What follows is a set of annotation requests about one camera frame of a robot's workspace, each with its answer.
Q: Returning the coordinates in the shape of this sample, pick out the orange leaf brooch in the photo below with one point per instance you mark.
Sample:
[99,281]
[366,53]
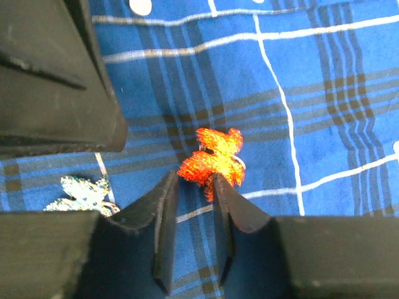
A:
[217,155]

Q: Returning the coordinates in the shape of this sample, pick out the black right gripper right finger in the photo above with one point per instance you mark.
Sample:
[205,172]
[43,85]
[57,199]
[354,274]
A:
[263,256]

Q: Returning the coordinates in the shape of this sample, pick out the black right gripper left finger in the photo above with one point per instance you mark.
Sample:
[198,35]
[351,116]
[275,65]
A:
[82,254]

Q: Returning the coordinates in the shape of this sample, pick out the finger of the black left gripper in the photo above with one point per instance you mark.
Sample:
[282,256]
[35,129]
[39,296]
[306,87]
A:
[56,95]

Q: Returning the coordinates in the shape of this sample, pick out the silver blue leaf brooch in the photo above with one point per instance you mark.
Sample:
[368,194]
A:
[84,195]

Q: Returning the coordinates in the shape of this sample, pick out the blue plaid shirt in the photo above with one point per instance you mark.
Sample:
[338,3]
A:
[311,85]

